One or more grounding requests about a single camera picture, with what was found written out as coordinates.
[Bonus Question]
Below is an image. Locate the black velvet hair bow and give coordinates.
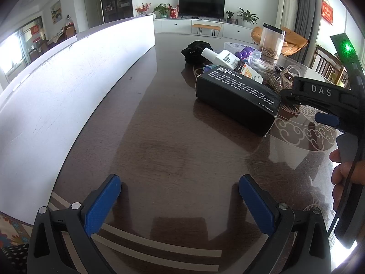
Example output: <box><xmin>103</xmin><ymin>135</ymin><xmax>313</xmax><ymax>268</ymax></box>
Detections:
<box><xmin>182</xmin><ymin>41</ymin><xmax>214</xmax><ymax>64</ymax></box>

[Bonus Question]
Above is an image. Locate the purple plastic toy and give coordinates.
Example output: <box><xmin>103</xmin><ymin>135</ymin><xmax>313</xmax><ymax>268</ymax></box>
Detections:
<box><xmin>239</xmin><ymin>47</ymin><xmax>254</xmax><ymax>61</ymax></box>

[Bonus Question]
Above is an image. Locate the framed landscape painting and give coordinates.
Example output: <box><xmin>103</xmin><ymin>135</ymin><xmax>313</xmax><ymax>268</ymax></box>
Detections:
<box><xmin>51</xmin><ymin>0</ymin><xmax>62</xmax><ymax>25</ymax></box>

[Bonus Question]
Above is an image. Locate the clear plastic box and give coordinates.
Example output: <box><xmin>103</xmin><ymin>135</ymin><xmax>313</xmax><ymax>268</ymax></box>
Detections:
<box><xmin>224</xmin><ymin>41</ymin><xmax>262</xmax><ymax>60</ymax></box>

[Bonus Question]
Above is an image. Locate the red wall hanging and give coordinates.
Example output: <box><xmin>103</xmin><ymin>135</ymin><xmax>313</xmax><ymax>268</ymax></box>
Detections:
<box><xmin>321</xmin><ymin>0</ymin><xmax>334</xmax><ymax>26</ymax></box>

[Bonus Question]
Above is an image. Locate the person's right hand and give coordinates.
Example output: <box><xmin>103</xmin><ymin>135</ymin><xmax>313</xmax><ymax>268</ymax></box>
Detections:
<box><xmin>328</xmin><ymin>150</ymin><xmax>354</xmax><ymax>212</ymax></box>

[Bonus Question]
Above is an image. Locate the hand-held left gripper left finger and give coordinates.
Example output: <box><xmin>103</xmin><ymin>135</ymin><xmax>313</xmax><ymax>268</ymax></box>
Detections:
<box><xmin>27</xmin><ymin>174</ymin><xmax>123</xmax><ymax>274</ymax></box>

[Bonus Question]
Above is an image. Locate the white door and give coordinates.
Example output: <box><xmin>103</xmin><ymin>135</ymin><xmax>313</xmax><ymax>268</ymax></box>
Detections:
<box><xmin>83</xmin><ymin>0</ymin><xmax>102</xmax><ymax>29</ymax></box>

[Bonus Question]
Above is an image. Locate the clear jar with black lid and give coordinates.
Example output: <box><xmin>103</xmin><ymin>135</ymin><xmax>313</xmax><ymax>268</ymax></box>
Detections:
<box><xmin>259</xmin><ymin>23</ymin><xmax>286</xmax><ymax>60</ymax></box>

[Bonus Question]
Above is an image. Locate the wide-leaf green potted plant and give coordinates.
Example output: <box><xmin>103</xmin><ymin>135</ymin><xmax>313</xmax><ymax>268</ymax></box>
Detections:
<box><xmin>237</xmin><ymin>8</ymin><xmax>260</xmax><ymax>25</ymax></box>

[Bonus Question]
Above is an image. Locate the orange and white tube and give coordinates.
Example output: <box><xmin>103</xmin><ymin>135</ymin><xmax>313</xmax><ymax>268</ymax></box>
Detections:
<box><xmin>241</xmin><ymin>64</ymin><xmax>264</xmax><ymax>84</ymax></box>

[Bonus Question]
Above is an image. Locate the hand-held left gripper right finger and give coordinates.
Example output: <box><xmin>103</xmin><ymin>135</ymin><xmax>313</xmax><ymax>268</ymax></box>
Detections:
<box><xmin>238</xmin><ymin>174</ymin><xmax>333</xmax><ymax>274</ymax></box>

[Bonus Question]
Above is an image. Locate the white patterned curtain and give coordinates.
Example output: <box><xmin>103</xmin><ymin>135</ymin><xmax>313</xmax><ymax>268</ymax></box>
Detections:
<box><xmin>275</xmin><ymin>0</ymin><xmax>300</xmax><ymax>35</ymax></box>

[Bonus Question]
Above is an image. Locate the grey curtain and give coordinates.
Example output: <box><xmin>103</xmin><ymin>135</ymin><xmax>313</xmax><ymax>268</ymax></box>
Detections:
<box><xmin>294</xmin><ymin>0</ymin><xmax>323</xmax><ymax>62</ymax></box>

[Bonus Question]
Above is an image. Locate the white bottle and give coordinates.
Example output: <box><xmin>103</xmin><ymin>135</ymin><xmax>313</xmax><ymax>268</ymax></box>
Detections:
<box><xmin>201</xmin><ymin>48</ymin><xmax>240</xmax><ymax>71</ymax></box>

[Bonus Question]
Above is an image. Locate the black cardboard box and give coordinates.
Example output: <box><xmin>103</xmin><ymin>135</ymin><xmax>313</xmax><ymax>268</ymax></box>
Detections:
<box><xmin>195</xmin><ymin>65</ymin><xmax>282</xmax><ymax>137</ymax></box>

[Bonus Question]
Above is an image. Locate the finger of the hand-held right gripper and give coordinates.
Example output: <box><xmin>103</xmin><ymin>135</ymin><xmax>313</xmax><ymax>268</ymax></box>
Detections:
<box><xmin>314</xmin><ymin>112</ymin><xmax>348</xmax><ymax>133</ymax></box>
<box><xmin>279</xmin><ymin>76</ymin><xmax>354</xmax><ymax>115</ymax></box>

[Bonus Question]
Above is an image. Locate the floral patterned cloth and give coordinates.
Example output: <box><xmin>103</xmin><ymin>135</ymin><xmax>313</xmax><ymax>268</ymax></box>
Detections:
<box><xmin>0</xmin><ymin>212</ymin><xmax>32</xmax><ymax>274</ymax></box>

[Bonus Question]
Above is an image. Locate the orange lounge chair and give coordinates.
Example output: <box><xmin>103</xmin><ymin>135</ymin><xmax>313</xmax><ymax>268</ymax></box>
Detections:
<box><xmin>251</xmin><ymin>26</ymin><xmax>309</xmax><ymax>56</ymax></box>

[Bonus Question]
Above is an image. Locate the bushy green potted plant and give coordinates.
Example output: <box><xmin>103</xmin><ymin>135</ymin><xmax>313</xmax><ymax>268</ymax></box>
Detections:
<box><xmin>153</xmin><ymin>3</ymin><xmax>172</xmax><ymax>19</ymax></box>

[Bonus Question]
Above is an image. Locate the black television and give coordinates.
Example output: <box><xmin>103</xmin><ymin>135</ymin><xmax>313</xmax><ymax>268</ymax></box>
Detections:
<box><xmin>178</xmin><ymin>0</ymin><xmax>226</xmax><ymax>19</ymax></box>

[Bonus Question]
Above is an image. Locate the large white panel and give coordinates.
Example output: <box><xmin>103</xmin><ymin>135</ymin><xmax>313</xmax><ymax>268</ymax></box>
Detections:
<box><xmin>0</xmin><ymin>14</ymin><xmax>156</xmax><ymax>226</ymax></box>

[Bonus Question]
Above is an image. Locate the white television cabinet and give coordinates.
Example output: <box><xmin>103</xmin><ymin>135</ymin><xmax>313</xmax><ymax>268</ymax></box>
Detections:
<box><xmin>154</xmin><ymin>18</ymin><xmax>258</xmax><ymax>42</ymax></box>

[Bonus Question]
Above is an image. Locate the wooden chair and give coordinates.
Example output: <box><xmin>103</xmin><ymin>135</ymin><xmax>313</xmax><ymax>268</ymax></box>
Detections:
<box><xmin>314</xmin><ymin>45</ymin><xmax>351</xmax><ymax>88</ymax></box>

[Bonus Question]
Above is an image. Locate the red flower arrangement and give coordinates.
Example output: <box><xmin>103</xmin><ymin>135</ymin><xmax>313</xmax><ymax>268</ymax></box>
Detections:
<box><xmin>135</xmin><ymin>3</ymin><xmax>151</xmax><ymax>16</ymax></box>

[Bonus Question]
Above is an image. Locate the orange bench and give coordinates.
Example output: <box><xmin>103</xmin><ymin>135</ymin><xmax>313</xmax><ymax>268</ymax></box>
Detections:
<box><xmin>192</xmin><ymin>24</ymin><xmax>222</xmax><ymax>37</ymax></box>

